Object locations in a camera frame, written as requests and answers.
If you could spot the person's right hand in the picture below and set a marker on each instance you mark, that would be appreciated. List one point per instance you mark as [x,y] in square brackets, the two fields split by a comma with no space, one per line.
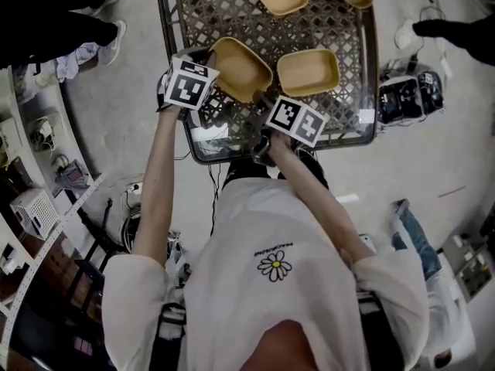
[284,147]

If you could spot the white storage rack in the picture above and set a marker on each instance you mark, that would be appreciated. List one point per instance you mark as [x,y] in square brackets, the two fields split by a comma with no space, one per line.
[475,269]

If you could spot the white perforated basket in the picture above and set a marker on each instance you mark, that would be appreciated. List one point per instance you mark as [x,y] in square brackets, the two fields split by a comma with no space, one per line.
[35,213]

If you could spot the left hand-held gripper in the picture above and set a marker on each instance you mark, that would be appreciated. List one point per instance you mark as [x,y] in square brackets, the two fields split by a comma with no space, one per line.
[189,87]

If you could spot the crumpled white cloth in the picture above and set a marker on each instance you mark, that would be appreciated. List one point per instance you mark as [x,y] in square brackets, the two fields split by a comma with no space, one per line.
[77,62]

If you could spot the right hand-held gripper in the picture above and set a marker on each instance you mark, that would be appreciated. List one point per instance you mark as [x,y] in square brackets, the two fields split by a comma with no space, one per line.
[298,120]

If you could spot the person's left forearm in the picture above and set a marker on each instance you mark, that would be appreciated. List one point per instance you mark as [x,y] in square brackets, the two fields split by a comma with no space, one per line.
[154,191]

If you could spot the black headset device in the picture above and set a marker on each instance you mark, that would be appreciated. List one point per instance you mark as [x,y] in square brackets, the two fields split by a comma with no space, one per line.
[430,91]

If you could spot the blue denim jeans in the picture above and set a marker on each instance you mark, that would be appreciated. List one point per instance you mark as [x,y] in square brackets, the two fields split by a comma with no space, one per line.
[415,238]

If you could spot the person's black trousers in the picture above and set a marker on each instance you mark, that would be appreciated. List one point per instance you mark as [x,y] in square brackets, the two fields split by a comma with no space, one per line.
[247,170]

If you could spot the white metal shelf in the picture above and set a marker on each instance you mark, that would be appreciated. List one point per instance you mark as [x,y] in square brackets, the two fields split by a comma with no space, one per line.
[42,246]

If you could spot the white power strip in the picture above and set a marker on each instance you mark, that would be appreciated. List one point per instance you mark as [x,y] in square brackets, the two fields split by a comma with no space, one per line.
[135,188]

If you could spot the person's white flower t-shirt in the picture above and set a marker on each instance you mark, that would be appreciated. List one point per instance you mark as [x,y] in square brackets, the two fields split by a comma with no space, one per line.
[247,284]

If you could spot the person's right forearm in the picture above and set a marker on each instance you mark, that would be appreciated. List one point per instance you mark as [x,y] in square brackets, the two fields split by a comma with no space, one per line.
[317,203]

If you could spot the brown lattice glass table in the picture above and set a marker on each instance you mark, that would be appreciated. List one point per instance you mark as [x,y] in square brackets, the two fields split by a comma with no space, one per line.
[216,18]

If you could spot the plaid fabric pouch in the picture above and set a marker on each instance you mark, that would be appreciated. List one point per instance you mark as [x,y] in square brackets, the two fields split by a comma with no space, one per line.
[73,174]

